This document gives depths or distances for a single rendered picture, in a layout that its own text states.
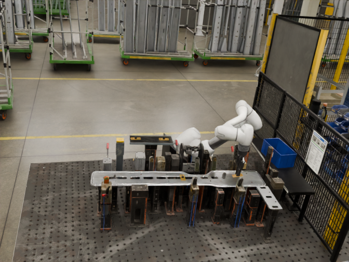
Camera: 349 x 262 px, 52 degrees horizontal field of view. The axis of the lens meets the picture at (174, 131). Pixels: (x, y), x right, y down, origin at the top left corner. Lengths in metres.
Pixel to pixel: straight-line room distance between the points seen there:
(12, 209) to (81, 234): 1.60
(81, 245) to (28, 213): 0.54
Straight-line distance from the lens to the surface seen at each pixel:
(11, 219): 4.11
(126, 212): 2.91
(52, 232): 2.80
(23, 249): 2.71
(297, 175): 3.14
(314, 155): 2.99
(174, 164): 2.94
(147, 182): 2.74
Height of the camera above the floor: 2.53
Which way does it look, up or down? 25 degrees down
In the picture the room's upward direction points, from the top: 6 degrees clockwise
